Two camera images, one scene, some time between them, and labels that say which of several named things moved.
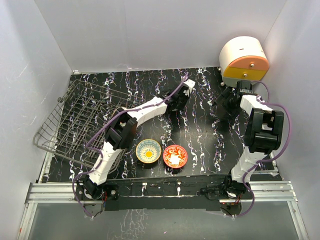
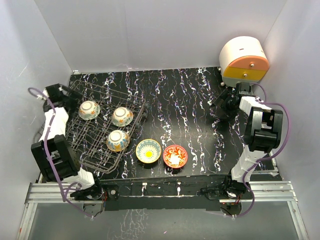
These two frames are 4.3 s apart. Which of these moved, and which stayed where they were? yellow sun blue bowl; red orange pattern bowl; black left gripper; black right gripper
Moved: black left gripper
Stayed: black right gripper; red orange pattern bowl; yellow sun blue bowl
